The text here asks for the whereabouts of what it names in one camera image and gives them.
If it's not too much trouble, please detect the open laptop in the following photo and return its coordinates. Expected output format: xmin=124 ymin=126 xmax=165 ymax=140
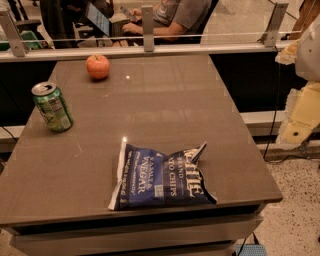
xmin=85 ymin=3 xmax=130 ymax=38

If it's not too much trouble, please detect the green soda can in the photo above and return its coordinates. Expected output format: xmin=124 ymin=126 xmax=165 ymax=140
xmin=31 ymin=82 xmax=73 ymax=132

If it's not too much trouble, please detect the green bin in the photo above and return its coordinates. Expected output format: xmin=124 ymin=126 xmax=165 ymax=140
xmin=0 ymin=31 xmax=43 ymax=51

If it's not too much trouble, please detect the left metal railing post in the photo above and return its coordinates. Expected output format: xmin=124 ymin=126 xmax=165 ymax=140
xmin=0 ymin=8 xmax=28 ymax=57

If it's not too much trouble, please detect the red apple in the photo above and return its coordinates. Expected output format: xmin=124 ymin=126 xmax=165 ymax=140
xmin=86 ymin=55 xmax=110 ymax=80

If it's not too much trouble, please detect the smartphone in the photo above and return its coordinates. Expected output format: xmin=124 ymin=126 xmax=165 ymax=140
xmin=120 ymin=6 xmax=137 ymax=22

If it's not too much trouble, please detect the middle metal railing post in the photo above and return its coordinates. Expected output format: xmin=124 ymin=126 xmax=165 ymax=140
xmin=141 ymin=5 xmax=154 ymax=52

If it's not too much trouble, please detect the seated person grey shirt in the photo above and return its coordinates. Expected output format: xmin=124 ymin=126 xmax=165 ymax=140
xmin=121 ymin=0 xmax=213 ymax=44

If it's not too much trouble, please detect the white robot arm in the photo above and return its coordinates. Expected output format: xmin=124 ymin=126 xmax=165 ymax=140
xmin=275 ymin=15 xmax=320 ymax=148

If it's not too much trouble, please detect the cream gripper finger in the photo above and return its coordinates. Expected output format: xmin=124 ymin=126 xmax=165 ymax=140
xmin=275 ymin=40 xmax=299 ymax=65
xmin=276 ymin=82 xmax=320 ymax=146

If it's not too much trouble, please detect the black hanging cable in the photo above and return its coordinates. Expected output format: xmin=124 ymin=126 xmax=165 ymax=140
xmin=262 ymin=46 xmax=283 ymax=162

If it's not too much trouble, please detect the right metal railing post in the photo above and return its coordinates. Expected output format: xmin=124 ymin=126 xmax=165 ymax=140
xmin=260 ymin=2 xmax=289 ymax=47

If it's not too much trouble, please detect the metal railing post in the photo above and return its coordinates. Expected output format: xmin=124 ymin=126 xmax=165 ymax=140
xmin=260 ymin=2 xmax=289 ymax=47
xmin=0 ymin=8 xmax=28 ymax=57
xmin=141 ymin=5 xmax=154 ymax=52

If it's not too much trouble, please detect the blue chip bag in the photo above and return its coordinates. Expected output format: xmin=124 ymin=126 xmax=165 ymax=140
xmin=108 ymin=141 xmax=217 ymax=211

